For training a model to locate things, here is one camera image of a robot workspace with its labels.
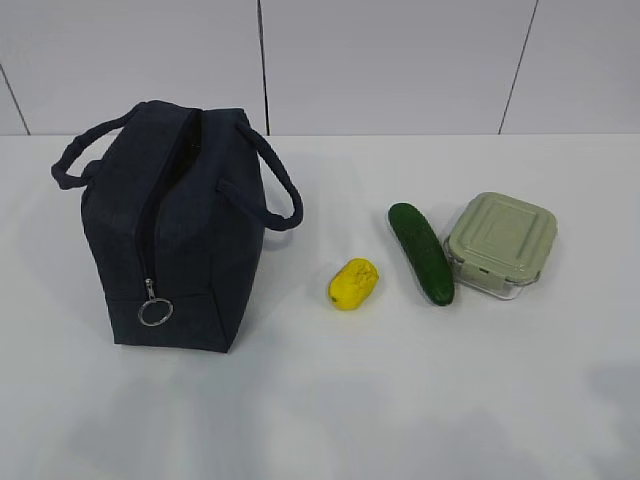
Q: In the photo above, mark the yellow lemon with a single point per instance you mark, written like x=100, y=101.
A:
x=353, y=284

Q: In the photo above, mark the green cucumber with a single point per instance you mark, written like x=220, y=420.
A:
x=424, y=252

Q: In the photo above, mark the dark navy lunch bag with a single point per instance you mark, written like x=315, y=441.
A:
x=175, y=205

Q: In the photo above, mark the glass container green lid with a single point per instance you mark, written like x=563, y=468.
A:
x=499, y=245

